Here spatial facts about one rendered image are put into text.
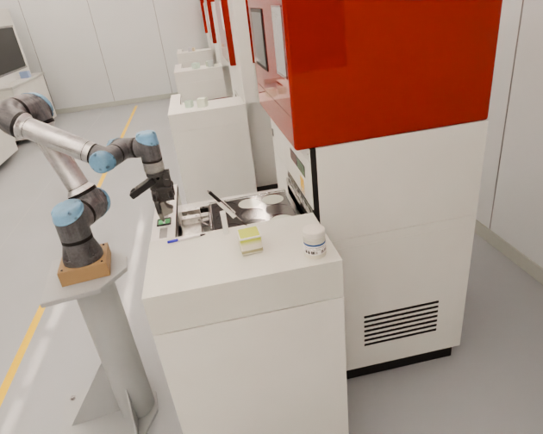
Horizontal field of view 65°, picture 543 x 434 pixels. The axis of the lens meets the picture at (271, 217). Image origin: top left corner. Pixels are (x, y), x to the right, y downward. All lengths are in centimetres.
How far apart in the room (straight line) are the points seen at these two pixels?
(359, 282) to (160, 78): 822
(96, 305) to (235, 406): 68
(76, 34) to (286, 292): 878
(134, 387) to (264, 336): 89
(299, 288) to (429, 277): 81
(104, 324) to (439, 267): 145
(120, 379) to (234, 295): 93
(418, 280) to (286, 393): 77
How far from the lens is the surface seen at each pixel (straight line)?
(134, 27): 960
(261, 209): 187
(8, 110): 175
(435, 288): 210
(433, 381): 234
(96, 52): 975
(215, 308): 138
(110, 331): 197
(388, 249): 186
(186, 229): 186
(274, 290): 137
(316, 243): 134
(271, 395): 169
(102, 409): 239
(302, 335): 151
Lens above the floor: 173
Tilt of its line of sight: 27 degrees down
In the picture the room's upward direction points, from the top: 7 degrees counter-clockwise
